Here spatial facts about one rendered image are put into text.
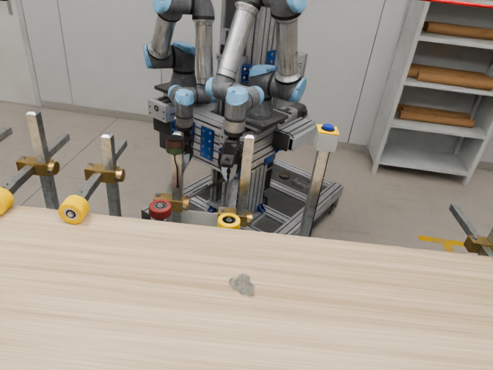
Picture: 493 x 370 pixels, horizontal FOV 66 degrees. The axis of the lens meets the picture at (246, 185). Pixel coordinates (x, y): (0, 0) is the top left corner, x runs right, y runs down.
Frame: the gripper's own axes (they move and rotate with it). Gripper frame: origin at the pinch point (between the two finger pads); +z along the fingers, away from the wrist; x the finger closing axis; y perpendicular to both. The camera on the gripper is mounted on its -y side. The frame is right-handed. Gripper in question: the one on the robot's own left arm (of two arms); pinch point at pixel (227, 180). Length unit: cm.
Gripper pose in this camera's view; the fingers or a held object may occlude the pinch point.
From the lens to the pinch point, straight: 146.6
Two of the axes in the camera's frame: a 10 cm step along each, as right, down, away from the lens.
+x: -9.8, -1.8, 0.9
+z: -1.1, 8.5, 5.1
